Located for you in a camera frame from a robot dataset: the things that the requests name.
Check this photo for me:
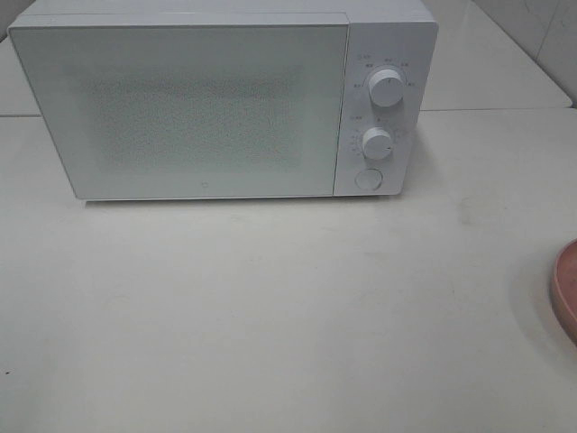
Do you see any white microwave knob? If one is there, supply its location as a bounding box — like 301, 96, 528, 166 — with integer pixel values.
367, 66, 406, 107
362, 127, 393, 161

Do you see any upper white microwave knob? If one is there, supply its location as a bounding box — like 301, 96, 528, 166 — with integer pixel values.
367, 66, 406, 107

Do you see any white microwave door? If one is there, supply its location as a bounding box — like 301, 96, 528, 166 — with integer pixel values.
11, 25, 347, 200

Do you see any pink round plate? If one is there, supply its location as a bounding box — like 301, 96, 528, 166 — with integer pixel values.
550, 240, 577, 344

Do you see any round white door button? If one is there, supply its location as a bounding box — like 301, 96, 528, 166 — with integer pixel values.
355, 169, 383, 191

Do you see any white microwave oven body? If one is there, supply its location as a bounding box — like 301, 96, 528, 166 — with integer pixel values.
8, 1, 438, 200

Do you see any lower white microwave knob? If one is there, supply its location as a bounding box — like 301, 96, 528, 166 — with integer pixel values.
362, 127, 393, 161

